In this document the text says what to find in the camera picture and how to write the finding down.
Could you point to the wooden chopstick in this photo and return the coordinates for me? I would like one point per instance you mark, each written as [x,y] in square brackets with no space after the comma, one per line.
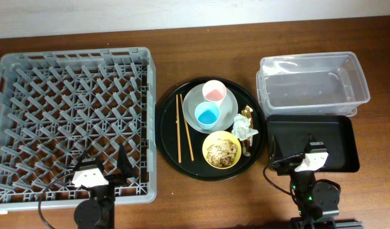
[187,130]
[178,129]

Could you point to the black rectangular tray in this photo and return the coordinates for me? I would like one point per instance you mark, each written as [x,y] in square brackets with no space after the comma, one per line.
[336,132]

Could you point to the small metal spoon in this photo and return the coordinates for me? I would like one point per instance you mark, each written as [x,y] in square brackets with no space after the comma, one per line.
[245,152]

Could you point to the gold snack wrapper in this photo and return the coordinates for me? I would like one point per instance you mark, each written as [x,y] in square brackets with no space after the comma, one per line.
[248,113]

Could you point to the pink plastic cup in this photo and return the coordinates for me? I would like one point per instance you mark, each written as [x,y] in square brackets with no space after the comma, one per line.
[214,91]

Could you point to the white napkin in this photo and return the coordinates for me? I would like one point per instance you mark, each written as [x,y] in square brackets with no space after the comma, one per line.
[241,128]

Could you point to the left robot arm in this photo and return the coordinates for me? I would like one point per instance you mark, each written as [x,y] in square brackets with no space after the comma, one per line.
[99,210]

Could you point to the grey plastic dishwasher rack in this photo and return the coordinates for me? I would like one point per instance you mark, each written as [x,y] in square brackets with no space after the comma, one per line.
[56,105]

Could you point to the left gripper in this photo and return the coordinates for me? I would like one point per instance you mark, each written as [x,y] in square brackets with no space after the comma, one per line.
[113,179]

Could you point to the yellow bowl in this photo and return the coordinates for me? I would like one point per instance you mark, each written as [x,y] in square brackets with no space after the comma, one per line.
[211,138]

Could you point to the blue plastic cup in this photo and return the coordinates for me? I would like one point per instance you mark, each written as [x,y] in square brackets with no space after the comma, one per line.
[207,114]

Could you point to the food scraps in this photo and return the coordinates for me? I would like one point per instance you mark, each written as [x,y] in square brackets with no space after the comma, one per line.
[222,153]

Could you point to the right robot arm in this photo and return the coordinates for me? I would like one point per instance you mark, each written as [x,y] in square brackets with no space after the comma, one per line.
[317,200]

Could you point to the round black serving tray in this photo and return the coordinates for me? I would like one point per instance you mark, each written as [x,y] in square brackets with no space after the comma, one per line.
[167,139]

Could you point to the grey round plate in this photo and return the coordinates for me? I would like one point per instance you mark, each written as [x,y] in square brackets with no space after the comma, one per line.
[228,109]

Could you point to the clear plastic waste bin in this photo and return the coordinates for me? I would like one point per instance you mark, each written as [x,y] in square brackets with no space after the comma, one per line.
[331,83]

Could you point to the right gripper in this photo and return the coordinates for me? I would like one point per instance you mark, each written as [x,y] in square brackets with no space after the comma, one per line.
[283,168]

